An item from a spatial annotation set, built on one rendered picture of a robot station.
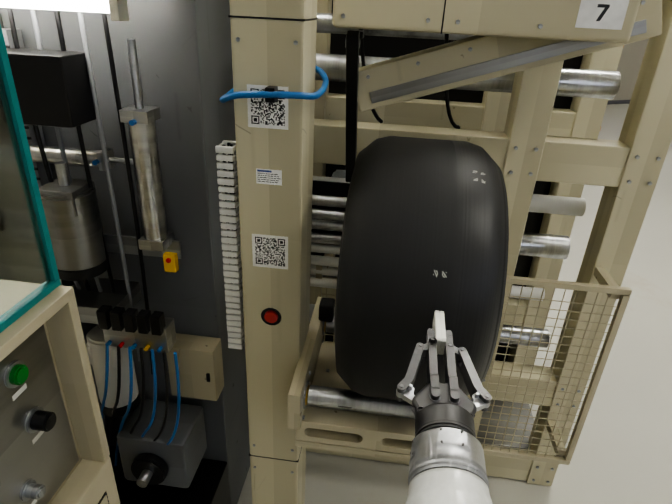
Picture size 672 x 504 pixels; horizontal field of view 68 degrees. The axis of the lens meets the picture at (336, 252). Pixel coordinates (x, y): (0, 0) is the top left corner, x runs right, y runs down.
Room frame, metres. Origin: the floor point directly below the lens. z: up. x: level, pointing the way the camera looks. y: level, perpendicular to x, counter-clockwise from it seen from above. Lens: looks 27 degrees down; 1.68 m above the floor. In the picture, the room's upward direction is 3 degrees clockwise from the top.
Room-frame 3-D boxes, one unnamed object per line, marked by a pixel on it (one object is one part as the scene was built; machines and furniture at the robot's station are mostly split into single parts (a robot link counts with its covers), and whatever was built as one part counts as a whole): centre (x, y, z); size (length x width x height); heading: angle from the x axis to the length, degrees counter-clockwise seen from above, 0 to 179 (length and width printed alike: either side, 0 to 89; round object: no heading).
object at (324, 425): (0.83, -0.11, 0.83); 0.36 x 0.09 x 0.06; 84
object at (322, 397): (0.83, -0.12, 0.90); 0.35 x 0.05 x 0.05; 84
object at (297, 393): (0.99, 0.05, 0.90); 0.40 x 0.03 x 0.10; 174
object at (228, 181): (0.96, 0.22, 1.19); 0.05 x 0.04 x 0.48; 174
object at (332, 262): (1.37, 0.05, 1.05); 0.20 x 0.15 x 0.30; 84
